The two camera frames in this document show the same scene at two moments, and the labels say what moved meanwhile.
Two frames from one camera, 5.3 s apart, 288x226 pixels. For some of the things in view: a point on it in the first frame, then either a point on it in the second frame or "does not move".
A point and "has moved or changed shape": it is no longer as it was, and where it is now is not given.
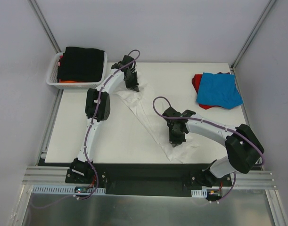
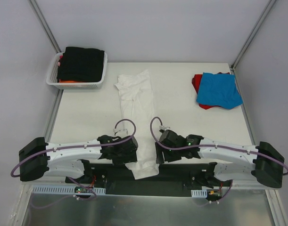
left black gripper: [131, 80] -> [126, 156]
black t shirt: [81, 64] does not move
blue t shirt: [218, 89] does not move
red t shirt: [196, 81] does not move
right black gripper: [176, 133] -> [163, 153]
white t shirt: [156, 118] has moved or changed shape
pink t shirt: [59, 62] does not move
